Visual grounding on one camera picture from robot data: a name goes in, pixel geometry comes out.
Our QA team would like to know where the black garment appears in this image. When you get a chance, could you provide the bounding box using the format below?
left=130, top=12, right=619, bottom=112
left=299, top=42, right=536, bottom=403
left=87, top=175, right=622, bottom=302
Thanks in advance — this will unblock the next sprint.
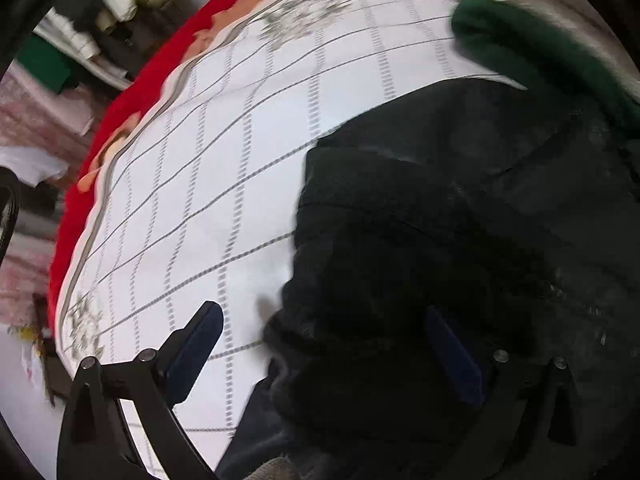
left=215, top=76, right=640, bottom=480

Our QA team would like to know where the green garment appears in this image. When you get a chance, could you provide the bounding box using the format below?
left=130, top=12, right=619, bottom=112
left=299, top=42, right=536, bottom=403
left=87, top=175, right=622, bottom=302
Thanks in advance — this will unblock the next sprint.
left=451, top=0, right=640, bottom=133

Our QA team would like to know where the red floral blanket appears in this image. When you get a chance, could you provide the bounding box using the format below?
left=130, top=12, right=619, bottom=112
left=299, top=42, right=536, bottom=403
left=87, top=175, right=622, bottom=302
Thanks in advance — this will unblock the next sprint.
left=48, top=0, right=321, bottom=326

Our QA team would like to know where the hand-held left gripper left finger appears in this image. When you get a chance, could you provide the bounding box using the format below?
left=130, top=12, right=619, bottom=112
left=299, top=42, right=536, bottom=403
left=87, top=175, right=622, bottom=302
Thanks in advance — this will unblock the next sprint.
left=56, top=301, right=225, bottom=480

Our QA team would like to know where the pink patterned cloth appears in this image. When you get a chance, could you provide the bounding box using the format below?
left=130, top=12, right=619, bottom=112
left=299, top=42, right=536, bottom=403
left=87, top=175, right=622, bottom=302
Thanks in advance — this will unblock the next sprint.
left=0, top=67, right=96, bottom=326

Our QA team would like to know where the white checked bed sheet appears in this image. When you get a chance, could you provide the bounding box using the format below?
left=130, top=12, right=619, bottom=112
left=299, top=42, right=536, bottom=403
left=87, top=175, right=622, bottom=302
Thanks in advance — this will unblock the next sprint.
left=56, top=0, right=506, bottom=476

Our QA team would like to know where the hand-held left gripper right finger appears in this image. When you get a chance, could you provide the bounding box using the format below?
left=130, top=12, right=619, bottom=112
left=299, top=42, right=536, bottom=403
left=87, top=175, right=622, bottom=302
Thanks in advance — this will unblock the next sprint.
left=423, top=305, right=586, bottom=480

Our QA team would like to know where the white cloth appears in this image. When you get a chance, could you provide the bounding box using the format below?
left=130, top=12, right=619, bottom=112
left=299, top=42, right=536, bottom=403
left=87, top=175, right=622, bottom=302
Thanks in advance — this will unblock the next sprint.
left=477, top=0, right=640, bottom=96

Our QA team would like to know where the pile of clothes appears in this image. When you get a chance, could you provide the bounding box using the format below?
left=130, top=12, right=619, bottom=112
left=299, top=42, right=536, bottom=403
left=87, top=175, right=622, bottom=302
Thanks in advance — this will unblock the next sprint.
left=17, top=0, right=193, bottom=96

